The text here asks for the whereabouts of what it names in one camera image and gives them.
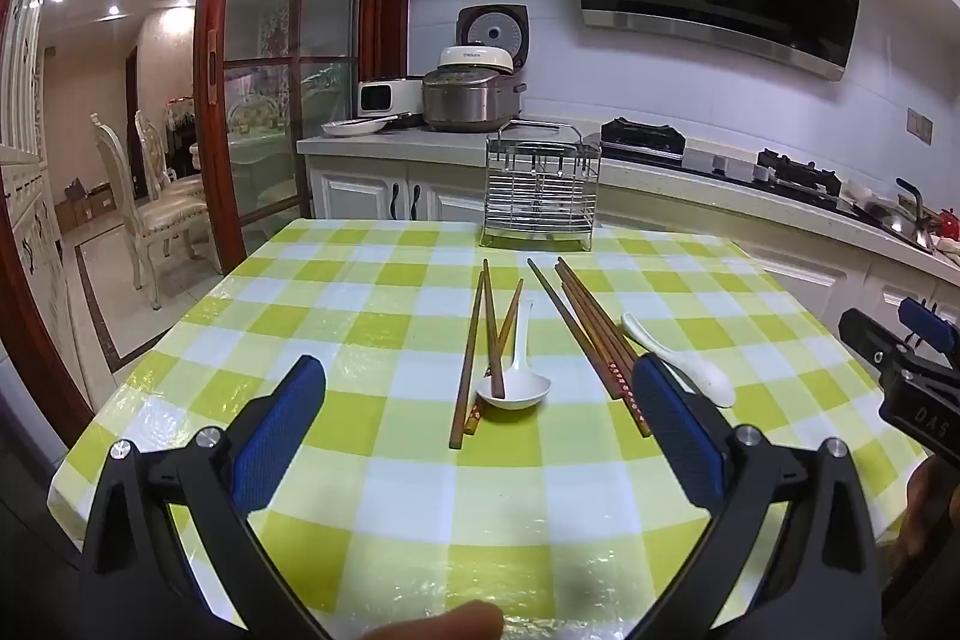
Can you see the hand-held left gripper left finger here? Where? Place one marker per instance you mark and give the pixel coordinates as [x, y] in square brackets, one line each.
[281, 430]

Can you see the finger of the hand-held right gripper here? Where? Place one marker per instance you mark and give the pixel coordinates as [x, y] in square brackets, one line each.
[930, 325]
[866, 334]

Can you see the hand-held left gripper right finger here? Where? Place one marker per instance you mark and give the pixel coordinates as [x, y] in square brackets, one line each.
[679, 430]

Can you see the white ceramic spoon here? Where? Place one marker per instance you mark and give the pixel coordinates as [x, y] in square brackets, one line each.
[525, 389]
[705, 377]

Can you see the light brown wooden chopstick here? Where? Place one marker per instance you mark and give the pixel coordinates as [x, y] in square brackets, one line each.
[510, 314]

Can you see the person's right hand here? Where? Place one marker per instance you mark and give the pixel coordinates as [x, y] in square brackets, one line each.
[930, 501]

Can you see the person's left hand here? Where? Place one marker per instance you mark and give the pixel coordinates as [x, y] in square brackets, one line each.
[450, 621]

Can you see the red kettle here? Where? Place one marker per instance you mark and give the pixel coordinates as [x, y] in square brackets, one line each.
[951, 226]

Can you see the steel sink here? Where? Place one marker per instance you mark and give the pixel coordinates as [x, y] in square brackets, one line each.
[892, 224]

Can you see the dark kitchen faucet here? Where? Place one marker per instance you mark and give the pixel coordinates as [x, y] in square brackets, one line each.
[916, 205]

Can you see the green checked tablecloth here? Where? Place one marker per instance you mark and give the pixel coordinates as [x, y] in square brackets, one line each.
[360, 310]

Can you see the black gas burner grate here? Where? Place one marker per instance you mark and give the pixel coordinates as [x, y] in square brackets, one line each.
[799, 169]
[645, 134]

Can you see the black glass cooktop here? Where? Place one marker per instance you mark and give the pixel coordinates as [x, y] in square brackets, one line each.
[705, 156]

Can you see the white dining chair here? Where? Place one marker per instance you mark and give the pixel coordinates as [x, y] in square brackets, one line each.
[161, 220]
[154, 149]
[251, 111]

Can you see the white kitchen counter cabinet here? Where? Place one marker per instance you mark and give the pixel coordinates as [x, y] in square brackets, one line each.
[360, 194]

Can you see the red framed glass sliding door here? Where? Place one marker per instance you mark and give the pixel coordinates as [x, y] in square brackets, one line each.
[214, 160]

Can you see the cardboard box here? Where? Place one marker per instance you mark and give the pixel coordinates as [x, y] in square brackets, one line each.
[101, 201]
[73, 206]

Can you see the white plate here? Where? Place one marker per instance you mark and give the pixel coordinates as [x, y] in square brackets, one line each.
[349, 127]

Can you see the white carved cabinet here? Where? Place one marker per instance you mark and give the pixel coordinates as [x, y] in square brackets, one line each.
[30, 220]

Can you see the dark patterned serving utensil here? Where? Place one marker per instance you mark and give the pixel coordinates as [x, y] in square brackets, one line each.
[401, 120]

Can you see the small white appliance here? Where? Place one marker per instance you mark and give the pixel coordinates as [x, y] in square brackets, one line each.
[390, 96]

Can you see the silver rice cooker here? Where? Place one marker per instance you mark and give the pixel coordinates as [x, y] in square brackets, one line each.
[457, 100]

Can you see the wall socket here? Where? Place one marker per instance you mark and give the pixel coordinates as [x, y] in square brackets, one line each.
[919, 125]

